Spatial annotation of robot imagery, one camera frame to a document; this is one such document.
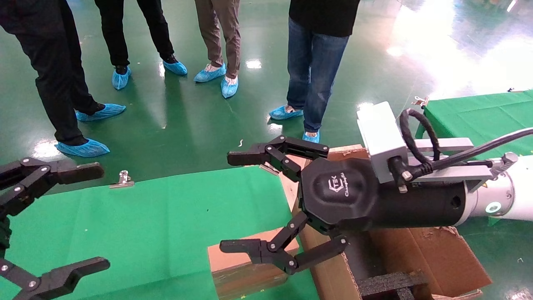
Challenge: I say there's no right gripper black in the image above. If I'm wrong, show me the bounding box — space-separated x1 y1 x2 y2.
219 135 468 275

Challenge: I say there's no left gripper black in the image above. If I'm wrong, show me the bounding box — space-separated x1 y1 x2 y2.
0 157 111 300

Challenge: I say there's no small cardboard box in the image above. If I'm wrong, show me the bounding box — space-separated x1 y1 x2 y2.
207 227 301 300

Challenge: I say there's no large open cardboard carton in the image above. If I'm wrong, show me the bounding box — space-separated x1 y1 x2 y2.
291 146 493 300

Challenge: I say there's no large green table cloth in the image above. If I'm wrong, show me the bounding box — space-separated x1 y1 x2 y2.
0 165 321 300

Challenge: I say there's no black foam block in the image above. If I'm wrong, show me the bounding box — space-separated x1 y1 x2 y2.
358 270 429 300

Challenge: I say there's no person in blue jeans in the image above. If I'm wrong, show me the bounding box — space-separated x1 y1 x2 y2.
269 0 361 144

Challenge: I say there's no person in baggy black trousers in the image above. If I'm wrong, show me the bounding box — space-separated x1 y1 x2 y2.
0 0 127 158

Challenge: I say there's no person in brown trousers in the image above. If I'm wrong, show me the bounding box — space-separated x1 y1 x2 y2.
194 0 241 99

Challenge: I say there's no person in slim black trousers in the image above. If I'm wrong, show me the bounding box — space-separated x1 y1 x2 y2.
95 0 188 90

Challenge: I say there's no green cloth on side table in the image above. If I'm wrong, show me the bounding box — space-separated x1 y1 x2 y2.
415 90 533 228

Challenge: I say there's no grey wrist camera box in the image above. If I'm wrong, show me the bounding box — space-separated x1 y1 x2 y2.
357 101 409 184

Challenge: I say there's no silver camera mounting bracket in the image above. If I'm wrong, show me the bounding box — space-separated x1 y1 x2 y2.
406 137 519 193

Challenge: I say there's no black camera cable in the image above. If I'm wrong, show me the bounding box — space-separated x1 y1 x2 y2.
399 107 533 180

